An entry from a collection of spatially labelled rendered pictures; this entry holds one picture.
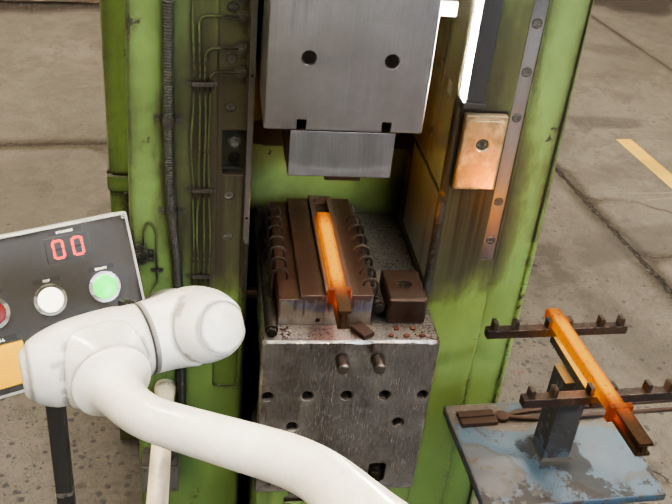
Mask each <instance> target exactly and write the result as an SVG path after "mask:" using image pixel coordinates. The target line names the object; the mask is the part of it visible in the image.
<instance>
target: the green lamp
mask: <svg viewBox="0 0 672 504"><path fill-rule="evenodd" d="M93 290H94V292H95V294H96V295H97V296H98V297H100V298H103V299H106V298H110V297H112V296H113V295H114V294H115V293H116V290H117V282H116V280H115V279H114V278H113V277H112V276H110V275H101V276H99V277H98V278H97V279H96V280H95V281H94V284H93Z"/></svg>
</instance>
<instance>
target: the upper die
mask: <svg viewBox="0 0 672 504"><path fill-rule="evenodd" d="M280 130H281V136H282V143H283V149H284V156H285V162H286V169H287V175H291V176H330V177H370V178H390V173H391V165H392V158H393V151H394V143H395V136H396V133H390V131H389V129H388V126H387V124H386V122H382V129H381V132H357V131H327V130H306V129H305V124H304V120H301V119H297V127H296V129H280Z"/></svg>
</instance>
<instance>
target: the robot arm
mask: <svg viewBox="0 0 672 504"><path fill-rule="evenodd" d="M118 305H119V306H117V307H108V308H104V309H99V310H95V311H91V312H88V313H84V314H81V315H78V316H74V317H72V318H69V319H66V320H63V321H60V322H58V323H55V324H53V325H51V326H49V327H47V328H45V329H43V330H41V331H40V332H38V333H36V334H35V335H34V336H32V337H31V338H30V339H29V340H27V341H26V342H25V344H24V347H23V348H22V349H21V350H20V352H19V355H18V359H19V365H20V370H21V376H22V381H23V386H24V391H25V395H26V396H27V397H28V398H29V399H31V400H34V402H35V403H36V404H39V405H43V406H48V407H65V406H71V407H73V408H76V409H81V410H82V411H83V412H85V413H87V414H89V415H93V416H106V417H107V418H108V419H109V420H110V421H112V422H113V423H114V424H115V425H117V426H118V427H119V428H121V429H122V430H124V431H125V432H127V433H128V434H130V435H132V436H134V437H136V438H138V439H141V440H143V441H146V442H148V443H151V444H153V445H156V446H159V447H162V448H165V449H168V450H171V451H174V452H177V453H180V454H183V455H186V456H189V457H192V458H195V459H198V460H201V461H204V462H207V463H210V464H214V465H217V466H220V467H223V468H226V469H229V470H232V471H235V472H238V473H241V474H244V475H247V476H250V477H253V478H256V479H259V480H262V481H265V482H268V483H271V484H273V485H276V486H278V487H281V488H283V489H285V490H287V491H289V492H291V493H293V494H294V495H296V496H298V497H299V498H301V499H302V500H303V501H304V502H306V503H307V504H408V503H407V502H405V501H404V500H402V499H401V498H399V497H398V496H396V495H395V494H394V493H392V492H391V491H390V490H388V489H387V488H385V487H384V486H383V485H381V484H380V483H379V482H377V481H376V480H375V479H373V478H372V477H371V476H370V475H368V474H367V473H366V472H364V471H363V470H362V469H360V468H359V467H358V466H356V465H355V464H354V463H352V462H351V461H349V460H348V459H346V458H345V457H343V456H342V455H340V454H338V453H337V452H335V451H333V450H331V449H330V448H328V447H326V446H324V445H322V444H319V443H317V442H315V441H313V440H310V439H308V438H305V437H302V436H299V435H297V434H294V433H291V432H287V431H284V430H280V429H276V428H273V427H269V426H265V425H261V424H257V423H253V422H250V421H246V420H242V419H238V418H234V417H230V416H226V415H222V414H218V413H214V412H211V411H207V410H203V409H199V408H195V407H191V406H187V405H183V404H180V403H176V402H173V401H169V400H167V399H164V398H161V397H159V396H157V395H155V394H153V393H152V392H150V391H149V390H148V389H147V387H148V385H149V382H150V379H151V376H152V375H155V374H159V373H162V372H166V371H170V370H175V369H180V368H186V367H194V366H200V365H202V364H203V363H204V364H208V363H214V362H217V361H219V360H222V359H224V358H226V357H228V356H229V355H231V354H232V353H233V352H235V351H236V350H237V349H238V347H239V346H240V345H241V343H242V341H243V339H244V336H245V327H244V322H243V318H242V314H241V309H240V307H239V306H238V304H237V303H236V302H235V301H234V300H233V299H232V298H230V297H229V296H228V295H226V294H224V293H223V292H221V291H219V290H216V289H213V288H210V287H205V286H186V287H181V288H178V289H175V288H167V289H163V290H160V291H158V292H156V293H153V294H151V295H149V296H148V297H146V298H145V299H144V300H142V301H139V302H138V301H137V300H131V299H122V300H118Z"/></svg>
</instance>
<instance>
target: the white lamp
mask: <svg viewBox="0 0 672 504"><path fill-rule="evenodd" d="M63 300H64V299H63V295H62V293H61V291H60V290H58V289H57V288H53V287H49V288H46V289H44V290H43V291H41V293H40V294H39V297H38V304H39V306H40V307H41V308H42V309H43V310H44V311H47V312H54V311H57V310H58V309H59V308H60V307H61V306H62V304H63Z"/></svg>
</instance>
